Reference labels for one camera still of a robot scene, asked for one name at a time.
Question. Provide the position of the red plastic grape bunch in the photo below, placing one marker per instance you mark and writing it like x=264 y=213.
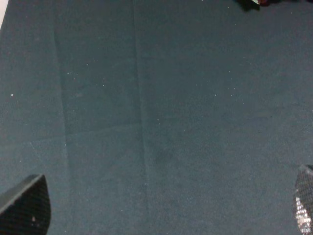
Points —
x=260 y=2

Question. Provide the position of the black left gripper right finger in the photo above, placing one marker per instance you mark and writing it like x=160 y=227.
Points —
x=303 y=200

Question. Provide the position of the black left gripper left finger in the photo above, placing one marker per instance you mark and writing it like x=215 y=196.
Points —
x=25 y=209

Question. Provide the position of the black tablecloth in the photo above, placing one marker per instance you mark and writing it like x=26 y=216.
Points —
x=159 y=117

